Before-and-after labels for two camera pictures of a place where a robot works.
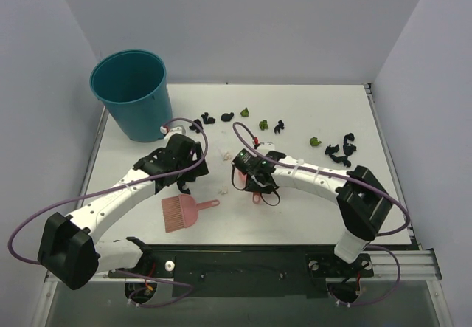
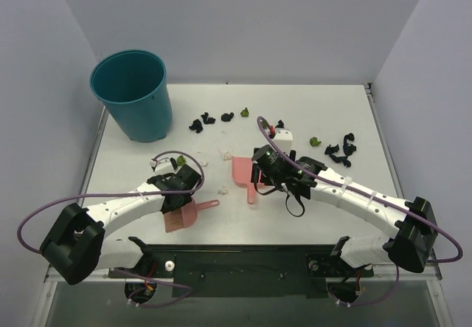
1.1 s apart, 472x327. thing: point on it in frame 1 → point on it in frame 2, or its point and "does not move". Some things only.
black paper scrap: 195,127 does not move
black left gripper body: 195,164 → 176,201
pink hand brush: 181,212 does not move
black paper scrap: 344,159 does not move
